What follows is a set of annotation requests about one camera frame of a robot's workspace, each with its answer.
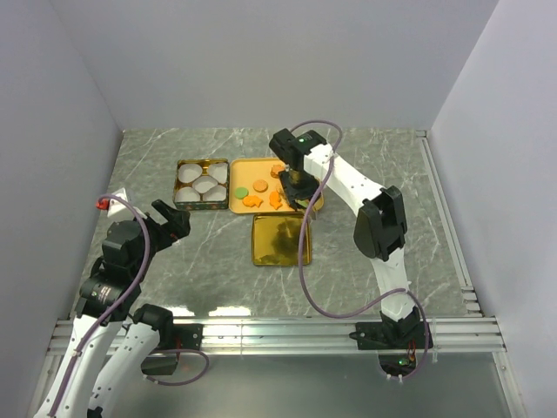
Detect orange flower cookie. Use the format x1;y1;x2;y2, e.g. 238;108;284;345
270;165;285;179

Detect green square cookie tin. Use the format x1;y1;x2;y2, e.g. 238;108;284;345
172;158;230;211

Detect green round cookie left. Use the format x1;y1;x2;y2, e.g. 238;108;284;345
234;187;249;199

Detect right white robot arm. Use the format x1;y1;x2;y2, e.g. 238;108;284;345
269;129;423;347

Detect brown round cookie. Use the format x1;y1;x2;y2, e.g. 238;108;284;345
252;179;268;193

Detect yellow serving tray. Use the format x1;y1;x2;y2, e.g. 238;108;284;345
228;156;325;216

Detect orange fish cookie left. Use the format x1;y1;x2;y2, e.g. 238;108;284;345
242;195;263;208

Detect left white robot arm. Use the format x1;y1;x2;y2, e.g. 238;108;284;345
36;199;191;417

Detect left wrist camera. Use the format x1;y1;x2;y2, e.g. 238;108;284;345
96;187;135;222

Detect metal tongs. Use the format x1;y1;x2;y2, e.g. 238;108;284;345
286;194;324;220

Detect orange fish cookie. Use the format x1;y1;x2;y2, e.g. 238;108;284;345
242;195;263;208
269;191;283;211

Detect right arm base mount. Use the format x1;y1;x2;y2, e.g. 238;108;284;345
349;320;433;382

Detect orange fish cookie middle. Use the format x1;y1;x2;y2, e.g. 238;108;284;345
269;191;283;211

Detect aluminium rail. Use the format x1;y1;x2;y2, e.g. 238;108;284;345
47;317;508;356

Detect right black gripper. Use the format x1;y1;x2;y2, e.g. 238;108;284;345
278;168;322;211

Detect gold tin lid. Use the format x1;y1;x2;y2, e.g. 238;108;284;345
252;212;304;266

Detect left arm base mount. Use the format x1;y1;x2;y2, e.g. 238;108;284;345
141;323;204;376

